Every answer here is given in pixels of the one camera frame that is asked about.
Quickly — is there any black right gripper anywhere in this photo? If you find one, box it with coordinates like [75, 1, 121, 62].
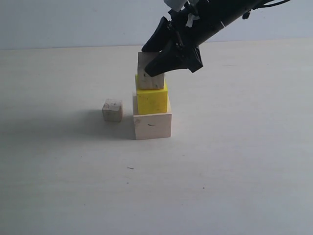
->
[141, 6, 204, 78]

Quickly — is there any medium plain wooden cube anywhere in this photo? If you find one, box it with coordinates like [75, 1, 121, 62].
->
[137, 51, 165, 90]

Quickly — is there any yellow cube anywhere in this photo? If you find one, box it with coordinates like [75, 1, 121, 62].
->
[135, 74, 169, 115]

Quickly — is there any large plain wooden cube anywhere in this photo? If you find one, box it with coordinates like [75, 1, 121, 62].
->
[133, 93, 172, 140]

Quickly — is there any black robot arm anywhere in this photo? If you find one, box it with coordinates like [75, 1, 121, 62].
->
[141, 0, 261, 76]

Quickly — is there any small plain wooden cube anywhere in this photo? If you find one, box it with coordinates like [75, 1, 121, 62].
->
[102, 98, 123, 122]

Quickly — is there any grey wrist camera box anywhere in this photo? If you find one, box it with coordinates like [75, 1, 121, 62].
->
[164, 0, 188, 12]

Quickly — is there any black cable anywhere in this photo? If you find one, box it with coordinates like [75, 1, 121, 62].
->
[242, 0, 291, 20]

